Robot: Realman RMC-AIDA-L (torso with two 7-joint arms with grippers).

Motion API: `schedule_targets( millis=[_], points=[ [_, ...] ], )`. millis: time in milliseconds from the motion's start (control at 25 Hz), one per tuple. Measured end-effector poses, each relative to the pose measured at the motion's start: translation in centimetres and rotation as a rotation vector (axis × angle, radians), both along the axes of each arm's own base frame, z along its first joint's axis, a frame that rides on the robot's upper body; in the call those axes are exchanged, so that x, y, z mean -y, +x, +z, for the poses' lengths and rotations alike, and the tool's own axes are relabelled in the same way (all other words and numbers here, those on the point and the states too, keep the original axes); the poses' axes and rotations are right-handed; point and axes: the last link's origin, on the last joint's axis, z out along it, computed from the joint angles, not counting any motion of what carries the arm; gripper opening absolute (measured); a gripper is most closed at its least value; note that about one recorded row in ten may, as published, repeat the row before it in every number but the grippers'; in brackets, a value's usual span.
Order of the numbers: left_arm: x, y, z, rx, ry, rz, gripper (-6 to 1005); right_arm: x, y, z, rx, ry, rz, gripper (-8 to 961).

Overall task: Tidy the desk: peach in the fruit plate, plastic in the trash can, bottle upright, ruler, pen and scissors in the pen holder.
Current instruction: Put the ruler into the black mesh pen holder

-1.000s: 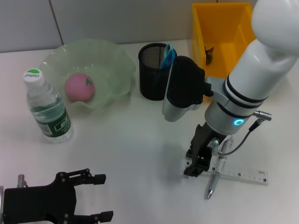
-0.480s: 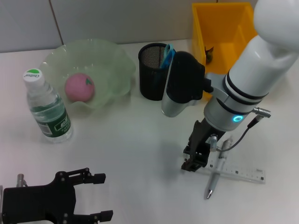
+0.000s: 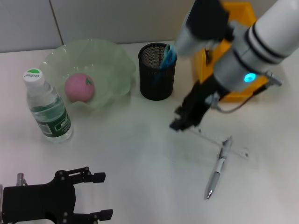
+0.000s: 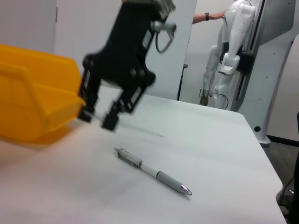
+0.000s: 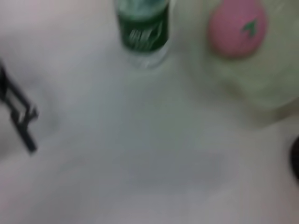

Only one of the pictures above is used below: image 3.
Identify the silver right wrist connector plug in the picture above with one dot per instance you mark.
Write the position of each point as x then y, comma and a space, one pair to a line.
211, 99

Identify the clear green-label water bottle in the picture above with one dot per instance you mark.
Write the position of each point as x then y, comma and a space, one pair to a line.
46, 112

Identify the black mesh pen cup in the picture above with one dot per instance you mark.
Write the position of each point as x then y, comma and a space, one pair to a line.
157, 86

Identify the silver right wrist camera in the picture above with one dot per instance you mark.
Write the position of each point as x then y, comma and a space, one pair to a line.
203, 21

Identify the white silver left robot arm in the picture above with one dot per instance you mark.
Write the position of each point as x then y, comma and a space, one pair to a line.
1, 200

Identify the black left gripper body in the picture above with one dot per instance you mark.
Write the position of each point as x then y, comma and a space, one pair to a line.
35, 203

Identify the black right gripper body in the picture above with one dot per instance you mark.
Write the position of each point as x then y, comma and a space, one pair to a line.
201, 100

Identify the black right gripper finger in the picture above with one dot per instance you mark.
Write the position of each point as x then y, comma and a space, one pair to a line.
181, 124
180, 112

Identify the clear plastic ruler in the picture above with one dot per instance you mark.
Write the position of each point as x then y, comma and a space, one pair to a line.
244, 153

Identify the pink peach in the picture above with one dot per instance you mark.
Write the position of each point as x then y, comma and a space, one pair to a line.
79, 87

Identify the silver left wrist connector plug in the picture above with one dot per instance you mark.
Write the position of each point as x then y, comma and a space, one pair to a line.
21, 178

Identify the silver ballpoint pen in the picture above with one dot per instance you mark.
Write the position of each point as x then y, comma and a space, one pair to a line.
219, 165

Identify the yellow plastic bin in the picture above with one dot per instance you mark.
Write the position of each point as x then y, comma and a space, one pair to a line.
199, 67

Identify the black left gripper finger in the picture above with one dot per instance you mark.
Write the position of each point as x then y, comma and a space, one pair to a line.
99, 177
106, 214

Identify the blue scissors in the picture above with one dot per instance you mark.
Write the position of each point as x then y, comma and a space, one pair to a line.
168, 56

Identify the pale green glass fruit plate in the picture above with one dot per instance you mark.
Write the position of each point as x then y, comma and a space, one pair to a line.
105, 77

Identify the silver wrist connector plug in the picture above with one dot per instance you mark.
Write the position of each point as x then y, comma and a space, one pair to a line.
211, 99
21, 178

